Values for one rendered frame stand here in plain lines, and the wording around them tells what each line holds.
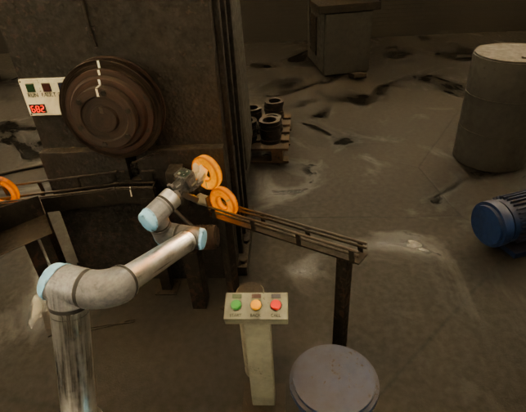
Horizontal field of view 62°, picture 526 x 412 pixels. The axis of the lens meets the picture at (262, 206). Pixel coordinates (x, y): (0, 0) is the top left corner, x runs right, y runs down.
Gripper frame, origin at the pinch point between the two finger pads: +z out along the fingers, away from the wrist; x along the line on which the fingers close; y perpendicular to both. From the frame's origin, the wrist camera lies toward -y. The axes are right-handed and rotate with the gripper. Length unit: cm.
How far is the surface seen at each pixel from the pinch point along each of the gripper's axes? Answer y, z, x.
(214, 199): -22.0, 0.4, 4.4
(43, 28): 56, 3, 79
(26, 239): -15, -64, 69
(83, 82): 38, -6, 52
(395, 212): -129, 113, -33
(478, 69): -81, 229, -46
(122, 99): 30.2, -1.9, 35.1
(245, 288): -34, -27, -32
